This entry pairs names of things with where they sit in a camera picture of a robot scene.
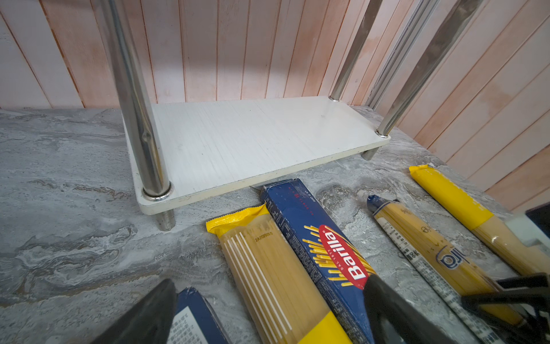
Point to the yellow Pastatime spaghetti bag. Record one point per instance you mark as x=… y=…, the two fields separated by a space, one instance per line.
x=283 y=302

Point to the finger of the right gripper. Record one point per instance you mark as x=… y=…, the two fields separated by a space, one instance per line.
x=507 y=301
x=538 y=280

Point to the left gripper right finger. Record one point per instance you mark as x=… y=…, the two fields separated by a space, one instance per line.
x=393 y=320

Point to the yellow spaghetti bag far right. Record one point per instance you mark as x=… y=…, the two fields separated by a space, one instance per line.
x=484 y=224

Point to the white two-tier shelf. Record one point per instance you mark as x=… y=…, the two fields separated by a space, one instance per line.
x=186 y=152

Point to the wide blue Barilla pasta box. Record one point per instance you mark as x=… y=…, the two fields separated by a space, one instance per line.
x=195 y=321

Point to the dark blue spaghetti bag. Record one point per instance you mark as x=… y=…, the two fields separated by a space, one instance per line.
x=449 y=272

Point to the narrow blue Barilla spaghetti box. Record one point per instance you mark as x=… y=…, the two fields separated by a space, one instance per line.
x=335 y=265

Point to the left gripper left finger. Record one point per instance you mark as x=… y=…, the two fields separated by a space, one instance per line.
x=149 y=321

